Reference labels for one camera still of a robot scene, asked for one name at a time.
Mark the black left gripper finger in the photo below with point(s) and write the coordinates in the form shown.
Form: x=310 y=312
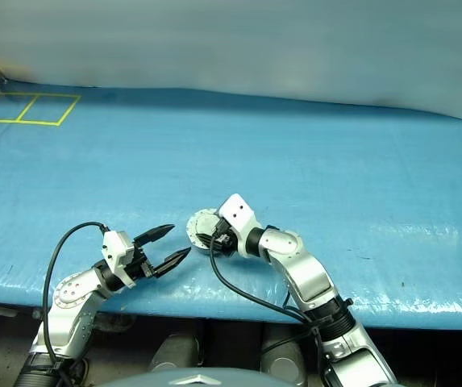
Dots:
x=154 y=234
x=172 y=261

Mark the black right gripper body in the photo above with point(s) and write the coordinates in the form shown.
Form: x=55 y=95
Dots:
x=223 y=237

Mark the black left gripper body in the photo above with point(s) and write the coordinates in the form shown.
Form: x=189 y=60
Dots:
x=140 y=264

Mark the grey metal motor bracket assembly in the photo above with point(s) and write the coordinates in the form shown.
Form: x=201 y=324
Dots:
x=204 y=221

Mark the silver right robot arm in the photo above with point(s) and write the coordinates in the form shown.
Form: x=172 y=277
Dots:
x=307 y=270

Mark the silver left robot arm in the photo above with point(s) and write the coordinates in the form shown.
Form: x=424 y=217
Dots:
x=69 y=310

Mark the grey rounded housing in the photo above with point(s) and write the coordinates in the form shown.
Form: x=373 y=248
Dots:
x=174 y=354
x=283 y=363

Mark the blue table cover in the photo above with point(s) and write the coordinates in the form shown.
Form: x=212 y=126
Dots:
x=255 y=161

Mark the grey robot torso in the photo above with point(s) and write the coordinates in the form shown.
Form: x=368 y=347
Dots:
x=186 y=379

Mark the yellow tape grid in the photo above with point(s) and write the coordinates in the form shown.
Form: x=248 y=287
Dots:
x=37 y=95

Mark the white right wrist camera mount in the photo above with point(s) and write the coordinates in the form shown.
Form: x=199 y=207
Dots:
x=236 y=211

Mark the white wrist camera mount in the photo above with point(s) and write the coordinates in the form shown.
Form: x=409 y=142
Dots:
x=115 y=246
x=236 y=211

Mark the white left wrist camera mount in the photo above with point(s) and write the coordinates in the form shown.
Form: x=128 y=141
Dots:
x=115 y=246

